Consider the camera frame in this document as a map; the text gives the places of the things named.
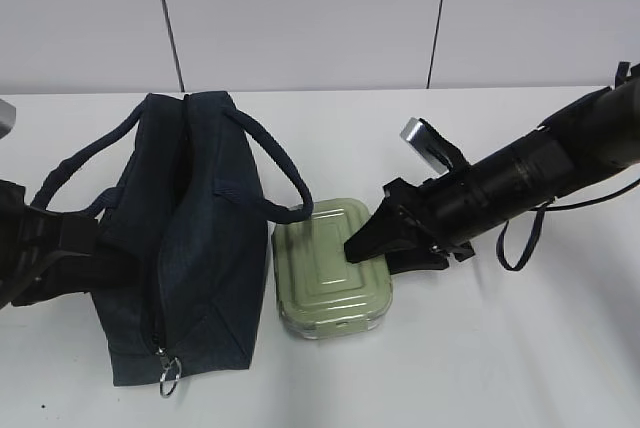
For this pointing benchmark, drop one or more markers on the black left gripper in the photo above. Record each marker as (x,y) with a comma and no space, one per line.
(46,254)

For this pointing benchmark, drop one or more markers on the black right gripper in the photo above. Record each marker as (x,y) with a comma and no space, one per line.
(421,228)

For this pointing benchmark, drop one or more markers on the green lidded food container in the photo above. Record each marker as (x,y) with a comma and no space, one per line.
(320,294)

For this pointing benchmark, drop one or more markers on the dark blue lunch bag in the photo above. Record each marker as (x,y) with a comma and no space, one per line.
(193,205)

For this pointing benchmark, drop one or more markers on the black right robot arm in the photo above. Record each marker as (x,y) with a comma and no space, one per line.
(592,139)

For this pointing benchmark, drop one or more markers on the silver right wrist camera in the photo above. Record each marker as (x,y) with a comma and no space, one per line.
(439,153)

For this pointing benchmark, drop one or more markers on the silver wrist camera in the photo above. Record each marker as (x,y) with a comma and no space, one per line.
(439,153)
(7,117)

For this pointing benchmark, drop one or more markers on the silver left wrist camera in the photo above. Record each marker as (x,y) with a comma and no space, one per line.
(7,117)

